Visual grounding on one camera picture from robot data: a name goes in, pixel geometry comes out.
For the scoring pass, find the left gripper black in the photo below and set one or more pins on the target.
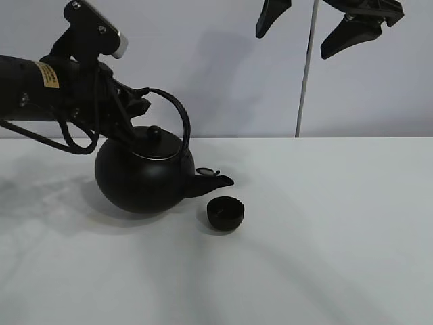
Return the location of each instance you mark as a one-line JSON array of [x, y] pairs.
[[96, 103]]

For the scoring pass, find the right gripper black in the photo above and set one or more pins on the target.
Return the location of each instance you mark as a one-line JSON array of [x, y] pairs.
[[362, 24]]

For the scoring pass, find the black kettle teapot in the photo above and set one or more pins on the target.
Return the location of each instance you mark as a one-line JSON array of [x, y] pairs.
[[154, 171]]

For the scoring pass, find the small black teacup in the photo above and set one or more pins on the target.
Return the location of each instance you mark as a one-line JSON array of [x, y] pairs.
[[225, 213]]

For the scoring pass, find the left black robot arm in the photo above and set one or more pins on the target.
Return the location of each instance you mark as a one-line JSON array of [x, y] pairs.
[[53, 87]]

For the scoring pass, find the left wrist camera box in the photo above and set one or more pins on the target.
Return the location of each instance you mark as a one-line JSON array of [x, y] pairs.
[[89, 35]]

